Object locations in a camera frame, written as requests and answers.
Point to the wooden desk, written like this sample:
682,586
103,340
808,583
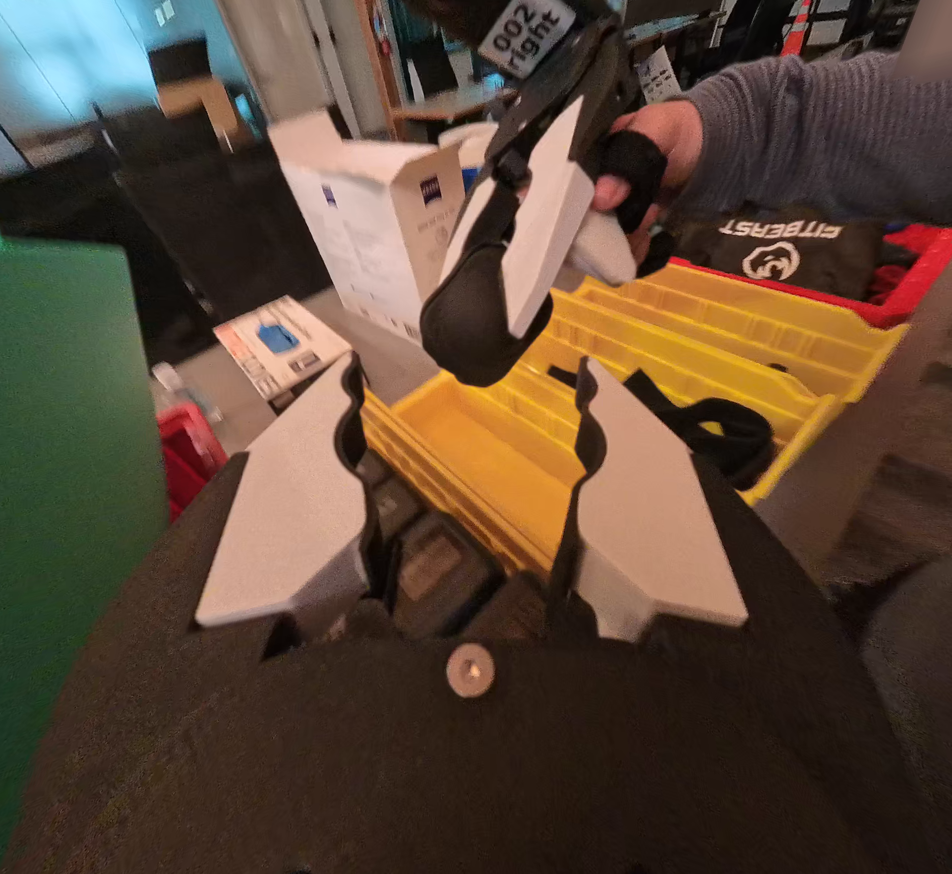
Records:
197,107

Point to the person's right forearm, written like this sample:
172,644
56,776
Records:
818,137

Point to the yellow plastic bin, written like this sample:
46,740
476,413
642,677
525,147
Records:
491,450
714,323

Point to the orange traffic cone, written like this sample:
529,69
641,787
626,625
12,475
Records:
798,22

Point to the white printed paper sheet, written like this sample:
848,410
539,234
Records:
660,74

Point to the small red plastic bin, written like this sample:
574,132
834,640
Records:
186,454

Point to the white cardboard box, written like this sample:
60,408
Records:
364,219

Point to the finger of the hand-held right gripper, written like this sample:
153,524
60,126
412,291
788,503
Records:
550,219
472,219

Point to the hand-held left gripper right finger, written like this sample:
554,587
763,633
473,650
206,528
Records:
651,524

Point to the black bag with white print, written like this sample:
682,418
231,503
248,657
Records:
788,249

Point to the round wooden table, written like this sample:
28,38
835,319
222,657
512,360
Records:
454,104

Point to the black soft pouch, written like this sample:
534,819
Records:
476,327

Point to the black electronic device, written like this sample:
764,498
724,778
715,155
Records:
439,569

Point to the person's right hand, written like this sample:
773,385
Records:
680,137

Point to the clear plastic bottle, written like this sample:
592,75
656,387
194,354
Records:
175,383

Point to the small box with blue picture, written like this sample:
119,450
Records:
282,346

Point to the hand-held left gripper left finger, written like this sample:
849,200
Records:
286,509

